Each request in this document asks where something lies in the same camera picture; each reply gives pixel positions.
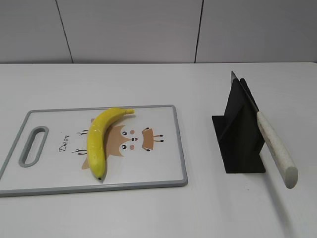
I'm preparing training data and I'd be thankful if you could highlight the white handled kitchen knife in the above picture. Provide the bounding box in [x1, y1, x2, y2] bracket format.
[242, 86, 299, 189]

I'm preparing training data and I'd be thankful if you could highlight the yellow plastic banana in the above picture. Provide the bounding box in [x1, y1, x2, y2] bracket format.
[87, 108, 135, 181]

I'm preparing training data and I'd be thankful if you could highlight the black knife stand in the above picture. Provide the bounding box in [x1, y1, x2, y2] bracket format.
[211, 78, 265, 174]

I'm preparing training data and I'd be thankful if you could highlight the white deer cutting board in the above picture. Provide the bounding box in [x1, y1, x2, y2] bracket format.
[0, 105, 188, 197]

